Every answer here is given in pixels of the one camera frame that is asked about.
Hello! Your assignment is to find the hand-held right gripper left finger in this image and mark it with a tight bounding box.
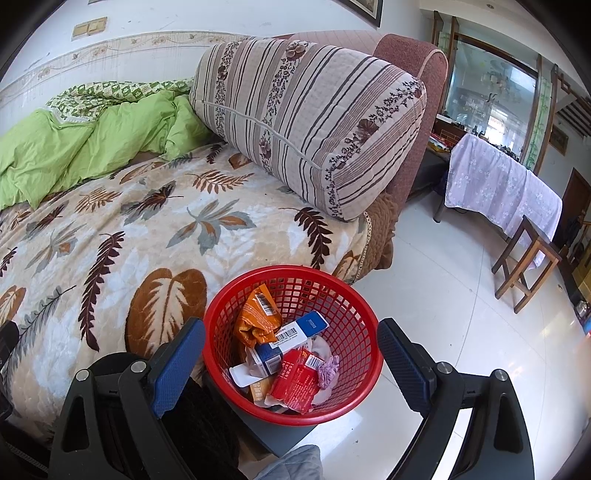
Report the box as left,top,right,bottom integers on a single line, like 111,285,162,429
48,318,206,480

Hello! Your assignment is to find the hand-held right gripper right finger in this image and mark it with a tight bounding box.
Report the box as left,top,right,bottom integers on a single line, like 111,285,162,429
377,318,536,480

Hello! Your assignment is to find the purple paper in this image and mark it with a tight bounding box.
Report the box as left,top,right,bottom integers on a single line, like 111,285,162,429
318,354,340,388

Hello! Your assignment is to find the orange medicine box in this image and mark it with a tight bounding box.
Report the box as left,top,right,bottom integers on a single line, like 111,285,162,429
249,378,278,404

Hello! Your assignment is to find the orange snack wrapper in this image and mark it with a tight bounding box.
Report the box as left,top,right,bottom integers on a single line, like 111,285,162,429
234,284,283,349

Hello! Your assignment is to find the red and white packet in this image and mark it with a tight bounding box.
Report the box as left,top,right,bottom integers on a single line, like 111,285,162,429
268,348,326,414

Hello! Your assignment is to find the red plastic mesh basket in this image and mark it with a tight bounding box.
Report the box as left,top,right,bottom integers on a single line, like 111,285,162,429
203,265,385,426

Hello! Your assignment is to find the white box with blue end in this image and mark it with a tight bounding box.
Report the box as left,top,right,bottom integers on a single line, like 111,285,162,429
259,311,329,348

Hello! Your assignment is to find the black knit cloth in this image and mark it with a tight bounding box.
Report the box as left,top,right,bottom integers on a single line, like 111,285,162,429
178,376,247,480

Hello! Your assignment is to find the dark grey stool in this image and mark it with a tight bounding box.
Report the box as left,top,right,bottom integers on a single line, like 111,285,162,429
201,369,333,457

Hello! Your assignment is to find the brown fringed cloth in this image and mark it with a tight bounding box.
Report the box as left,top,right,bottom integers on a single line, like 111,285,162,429
348,193,398,282

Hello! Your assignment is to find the grey quilted clothing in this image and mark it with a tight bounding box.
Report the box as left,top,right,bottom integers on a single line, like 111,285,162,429
252,444,324,480

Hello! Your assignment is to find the leaf print blanket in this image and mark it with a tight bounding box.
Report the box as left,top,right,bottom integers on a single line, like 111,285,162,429
0,142,372,448

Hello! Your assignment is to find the wooden stool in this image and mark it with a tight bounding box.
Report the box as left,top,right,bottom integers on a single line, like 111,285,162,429
492,215,561,315

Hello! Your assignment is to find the dark side table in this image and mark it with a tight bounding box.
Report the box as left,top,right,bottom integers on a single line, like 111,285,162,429
409,117,465,222

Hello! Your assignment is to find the lilac floral tablecloth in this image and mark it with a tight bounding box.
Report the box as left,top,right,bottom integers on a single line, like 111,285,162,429
444,134,564,268

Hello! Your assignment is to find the green quilt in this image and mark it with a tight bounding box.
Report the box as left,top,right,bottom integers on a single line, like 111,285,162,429
0,79,218,210

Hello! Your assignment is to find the wooden door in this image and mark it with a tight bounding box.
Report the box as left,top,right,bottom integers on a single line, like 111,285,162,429
554,168,591,259

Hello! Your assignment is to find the striped floral cushion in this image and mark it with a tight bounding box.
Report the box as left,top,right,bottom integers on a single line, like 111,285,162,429
189,38,428,222

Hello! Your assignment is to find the wooden framed mirror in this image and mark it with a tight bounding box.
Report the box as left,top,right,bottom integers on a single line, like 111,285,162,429
431,11,555,171

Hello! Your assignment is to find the small framed wall picture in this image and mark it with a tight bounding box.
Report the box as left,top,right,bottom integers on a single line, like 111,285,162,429
551,124,570,155

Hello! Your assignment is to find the large framed wall picture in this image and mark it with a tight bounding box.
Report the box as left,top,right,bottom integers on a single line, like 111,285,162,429
337,0,384,28

